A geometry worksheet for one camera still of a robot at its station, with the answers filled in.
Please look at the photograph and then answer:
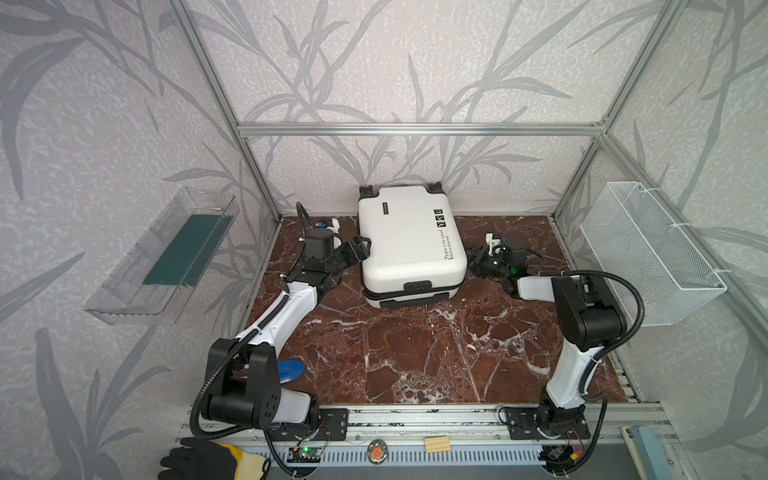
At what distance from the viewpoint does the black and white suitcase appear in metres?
0.83

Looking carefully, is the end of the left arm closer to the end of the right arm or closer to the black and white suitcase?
the black and white suitcase

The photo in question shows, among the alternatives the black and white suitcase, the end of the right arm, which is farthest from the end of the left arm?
the end of the right arm

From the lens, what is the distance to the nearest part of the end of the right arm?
0.80 meters
